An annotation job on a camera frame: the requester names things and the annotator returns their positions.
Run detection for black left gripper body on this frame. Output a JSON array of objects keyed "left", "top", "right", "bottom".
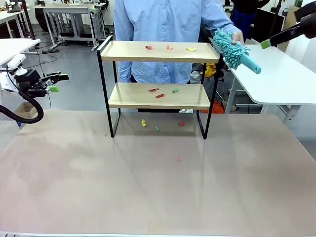
[{"left": 15, "top": 70, "right": 50, "bottom": 98}]

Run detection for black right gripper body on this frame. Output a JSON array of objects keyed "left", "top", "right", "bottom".
[{"left": 293, "top": 2, "right": 316, "bottom": 39}]

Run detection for teal chenille duster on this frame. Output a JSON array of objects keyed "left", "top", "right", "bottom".
[{"left": 212, "top": 27, "right": 262, "bottom": 74}]

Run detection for person's left hand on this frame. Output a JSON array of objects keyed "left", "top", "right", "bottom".
[{"left": 231, "top": 30, "right": 245, "bottom": 46}]

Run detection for black monitor panel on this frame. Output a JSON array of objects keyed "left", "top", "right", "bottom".
[{"left": 251, "top": 8, "right": 286, "bottom": 46}]

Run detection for brown cardboard board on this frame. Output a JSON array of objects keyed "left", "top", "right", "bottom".
[{"left": 278, "top": 6, "right": 301, "bottom": 52}]

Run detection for thin black tripod pole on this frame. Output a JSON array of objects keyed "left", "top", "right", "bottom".
[{"left": 265, "top": 0, "right": 284, "bottom": 47}]

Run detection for open cardboard box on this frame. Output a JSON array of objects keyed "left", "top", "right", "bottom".
[{"left": 14, "top": 102, "right": 38, "bottom": 119}]

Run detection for white side table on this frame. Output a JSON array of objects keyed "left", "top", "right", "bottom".
[{"left": 0, "top": 38, "right": 41, "bottom": 67}]

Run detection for background person blue trousers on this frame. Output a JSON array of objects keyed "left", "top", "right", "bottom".
[{"left": 223, "top": 0, "right": 258, "bottom": 45}]

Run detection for large white curved-edge table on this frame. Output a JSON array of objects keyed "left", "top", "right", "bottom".
[{"left": 222, "top": 43, "right": 316, "bottom": 125}]

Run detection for background person black trousers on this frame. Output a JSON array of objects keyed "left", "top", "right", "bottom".
[{"left": 34, "top": 7, "right": 50, "bottom": 37}]

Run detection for black vertical stand pole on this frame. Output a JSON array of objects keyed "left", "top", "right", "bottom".
[{"left": 21, "top": 0, "right": 37, "bottom": 40}]

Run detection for grey background workbench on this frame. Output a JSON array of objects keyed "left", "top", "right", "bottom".
[{"left": 34, "top": 3, "right": 104, "bottom": 49}]

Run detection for cluttered background desk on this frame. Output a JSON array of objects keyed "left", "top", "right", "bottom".
[{"left": 0, "top": 7, "right": 31, "bottom": 39}]

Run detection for yellow cloth bundle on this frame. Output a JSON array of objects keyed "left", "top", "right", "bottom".
[{"left": 206, "top": 63, "right": 217, "bottom": 79}]

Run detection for orange cloth bundle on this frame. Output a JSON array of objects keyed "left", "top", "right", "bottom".
[{"left": 212, "top": 100, "right": 226, "bottom": 114}]

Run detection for person in light blue shirt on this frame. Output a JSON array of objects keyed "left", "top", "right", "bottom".
[{"left": 113, "top": 0, "right": 235, "bottom": 84}]

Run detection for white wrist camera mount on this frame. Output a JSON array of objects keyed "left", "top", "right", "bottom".
[{"left": 6, "top": 53, "right": 27, "bottom": 76}]

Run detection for black floor cable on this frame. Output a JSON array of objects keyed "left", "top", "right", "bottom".
[{"left": 36, "top": 45, "right": 59, "bottom": 111}]

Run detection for black corrugated cable hose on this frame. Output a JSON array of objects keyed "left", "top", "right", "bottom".
[{"left": 0, "top": 90, "right": 44, "bottom": 124}]

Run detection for two-tier wooden shelf black frame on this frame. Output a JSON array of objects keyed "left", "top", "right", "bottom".
[{"left": 96, "top": 35, "right": 224, "bottom": 140}]

